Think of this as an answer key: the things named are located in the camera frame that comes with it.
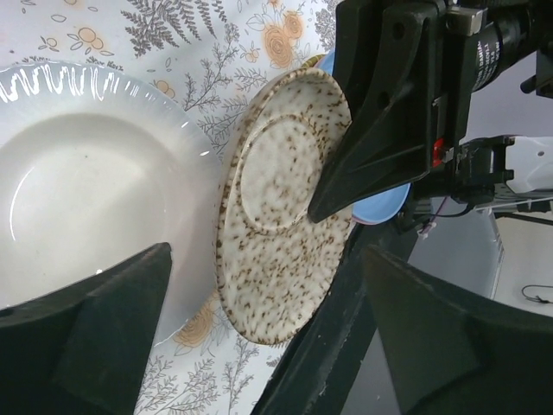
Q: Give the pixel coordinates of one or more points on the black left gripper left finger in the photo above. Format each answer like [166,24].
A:
[83,349]

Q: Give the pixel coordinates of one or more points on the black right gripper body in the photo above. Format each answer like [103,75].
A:
[484,39]

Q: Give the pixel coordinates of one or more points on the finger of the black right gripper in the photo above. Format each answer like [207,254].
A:
[388,63]

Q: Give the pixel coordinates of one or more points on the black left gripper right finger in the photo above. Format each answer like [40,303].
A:
[450,351]

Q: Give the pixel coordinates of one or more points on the brown speckled saucer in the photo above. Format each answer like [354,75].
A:
[274,265]

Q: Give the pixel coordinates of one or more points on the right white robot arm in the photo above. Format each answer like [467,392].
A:
[408,70]

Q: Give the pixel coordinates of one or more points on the yellow woven plate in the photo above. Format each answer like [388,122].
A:
[314,61]

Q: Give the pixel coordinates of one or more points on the light blue plate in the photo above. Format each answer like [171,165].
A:
[381,206]

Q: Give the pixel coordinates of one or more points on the pink plate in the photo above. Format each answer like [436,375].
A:
[361,221]

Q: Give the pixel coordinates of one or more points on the floral patterned table mat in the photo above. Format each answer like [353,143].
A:
[210,58]

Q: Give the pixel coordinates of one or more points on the white ribbed deep plate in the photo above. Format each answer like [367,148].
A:
[95,167]

